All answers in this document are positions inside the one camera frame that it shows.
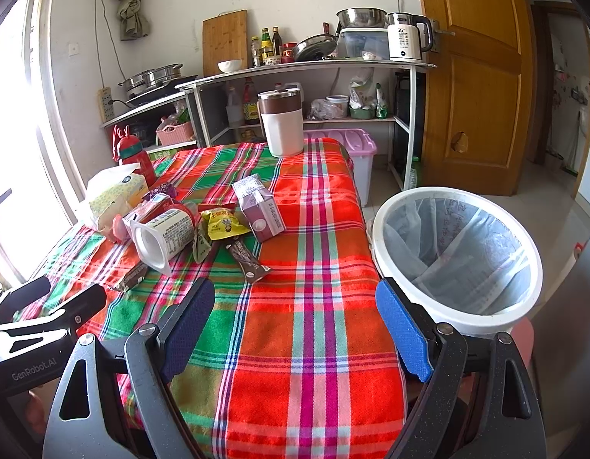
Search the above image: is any white yogurt cup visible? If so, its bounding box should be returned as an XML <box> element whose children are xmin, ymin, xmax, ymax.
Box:
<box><xmin>131</xmin><ymin>207</ymin><xmax>194</xmax><ymax>277</ymax></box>

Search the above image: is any green grey snack wrapper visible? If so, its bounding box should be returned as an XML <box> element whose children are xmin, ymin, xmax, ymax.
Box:
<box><xmin>191</xmin><ymin>222</ymin><xmax>213</xmax><ymax>264</ymax></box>

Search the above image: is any brown chocolate wrapper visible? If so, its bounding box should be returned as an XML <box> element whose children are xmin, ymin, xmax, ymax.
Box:
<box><xmin>225</xmin><ymin>238</ymin><xmax>271</xmax><ymax>284</ymax></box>

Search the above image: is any yellow snack wrapper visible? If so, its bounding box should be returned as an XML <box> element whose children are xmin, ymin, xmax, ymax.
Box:
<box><xmin>202</xmin><ymin>207</ymin><xmax>250</xmax><ymax>241</ymax></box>

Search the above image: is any pink strawberry milk carton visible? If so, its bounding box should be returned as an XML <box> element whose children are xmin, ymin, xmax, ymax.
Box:
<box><xmin>122</xmin><ymin>193</ymin><xmax>174</xmax><ymax>237</ymax></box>

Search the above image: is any purple plum snack bag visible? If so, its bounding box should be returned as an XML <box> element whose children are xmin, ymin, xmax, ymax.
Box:
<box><xmin>145</xmin><ymin>182</ymin><xmax>178</xmax><ymax>200</ymax></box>

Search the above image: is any purple milk carton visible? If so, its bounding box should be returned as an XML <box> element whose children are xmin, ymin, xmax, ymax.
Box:
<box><xmin>232</xmin><ymin>174</ymin><xmax>286</xmax><ymax>243</ymax></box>

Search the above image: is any white trash bin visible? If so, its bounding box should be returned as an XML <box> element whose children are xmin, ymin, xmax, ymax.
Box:
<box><xmin>371</xmin><ymin>187</ymin><xmax>543</xmax><ymax>338</ymax></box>

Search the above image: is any plaid tablecloth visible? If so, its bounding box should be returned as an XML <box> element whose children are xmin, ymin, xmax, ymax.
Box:
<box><xmin>22</xmin><ymin>139</ymin><xmax>406</xmax><ymax>458</ymax></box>

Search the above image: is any tissue pack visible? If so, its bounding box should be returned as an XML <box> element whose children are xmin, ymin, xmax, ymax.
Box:
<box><xmin>78</xmin><ymin>163</ymin><xmax>149</xmax><ymax>241</ymax></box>

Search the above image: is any green glass bottle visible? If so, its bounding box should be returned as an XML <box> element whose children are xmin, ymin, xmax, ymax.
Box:
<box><xmin>409</xmin><ymin>156</ymin><xmax>419</xmax><ymax>189</ymax></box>

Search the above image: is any red water bottle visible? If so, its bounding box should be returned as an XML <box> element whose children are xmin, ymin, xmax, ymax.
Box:
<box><xmin>112</xmin><ymin>125</ymin><xmax>156</xmax><ymax>187</ymax></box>

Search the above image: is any pink lid storage bin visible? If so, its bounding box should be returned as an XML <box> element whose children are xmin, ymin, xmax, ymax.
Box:
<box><xmin>304</xmin><ymin>127</ymin><xmax>377</xmax><ymax>207</ymax></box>

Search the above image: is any pink basket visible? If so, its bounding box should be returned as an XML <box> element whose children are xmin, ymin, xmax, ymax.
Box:
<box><xmin>156</xmin><ymin>120</ymin><xmax>194</xmax><ymax>146</ymax></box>

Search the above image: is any white metal shelf rack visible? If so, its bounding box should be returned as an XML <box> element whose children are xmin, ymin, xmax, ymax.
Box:
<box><xmin>101</xmin><ymin>59</ymin><xmax>434</xmax><ymax>181</ymax></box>

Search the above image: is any wooden door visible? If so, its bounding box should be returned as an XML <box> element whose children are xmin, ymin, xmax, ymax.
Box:
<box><xmin>422</xmin><ymin>0</ymin><xmax>535</xmax><ymax>196</ymax></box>

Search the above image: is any power strip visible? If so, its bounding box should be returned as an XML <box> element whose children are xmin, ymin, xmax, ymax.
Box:
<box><xmin>97</xmin><ymin>87</ymin><xmax>114</xmax><ymax>122</ymax></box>

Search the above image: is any steel steamer pot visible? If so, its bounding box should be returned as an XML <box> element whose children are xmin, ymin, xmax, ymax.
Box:
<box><xmin>119</xmin><ymin>63</ymin><xmax>183</xmax><ymax>99</ymax></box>

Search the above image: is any white brown pitcher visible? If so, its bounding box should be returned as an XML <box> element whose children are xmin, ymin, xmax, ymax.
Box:
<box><xmin>258</xmin><ymin>87</ymin><xmax>304</xmax><ymax>158</ymax></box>

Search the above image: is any white bowl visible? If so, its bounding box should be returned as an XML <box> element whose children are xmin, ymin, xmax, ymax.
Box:
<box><xmin>217</xmin><ymin>59</ymin><xmax>243</xmax><ymax>73</ymax></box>

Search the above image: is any clear storage box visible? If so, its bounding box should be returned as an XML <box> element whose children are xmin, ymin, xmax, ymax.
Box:
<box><xmin>336</xmin><ymin>28</ymin><xmax>390</xmax><ymax>61</ymax></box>

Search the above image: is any green label sauce bottle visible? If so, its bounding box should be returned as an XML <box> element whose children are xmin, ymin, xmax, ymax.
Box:
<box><xmin>261</xmin><ymin>27</ymin><xmax>274</xmax><ymax>62</ymax></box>

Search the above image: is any wooden cutting board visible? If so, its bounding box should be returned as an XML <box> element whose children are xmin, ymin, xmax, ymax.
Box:
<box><xmin>202</xmin><ymin>10</ymin><xmax>248</xmax><ymax>77</ymax></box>

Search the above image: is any white electric kettle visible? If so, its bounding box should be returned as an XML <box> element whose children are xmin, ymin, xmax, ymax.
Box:
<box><xmin>386</xmin><ymin>11</ymin><xmax>434</xmax><ymax>61</ymax></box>

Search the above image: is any frying pan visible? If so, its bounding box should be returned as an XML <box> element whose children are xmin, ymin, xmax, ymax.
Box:
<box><xmin>293</xmin><ymin>22</ymin><xmax>336</xmax><ymax>62</ymax></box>

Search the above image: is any dark soy sauce bottle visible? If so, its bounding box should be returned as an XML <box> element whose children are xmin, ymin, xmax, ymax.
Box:
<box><xmin>272</xmin><ymin>26</ymin><xmax>282</xmax><ymax>56</ymax></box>

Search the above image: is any steel bowl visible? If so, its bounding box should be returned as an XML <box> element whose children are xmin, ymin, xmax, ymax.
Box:
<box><xmin>336</xmin><ymin>6</ymin><xmax>386</xmax><ymax>30</ymax></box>

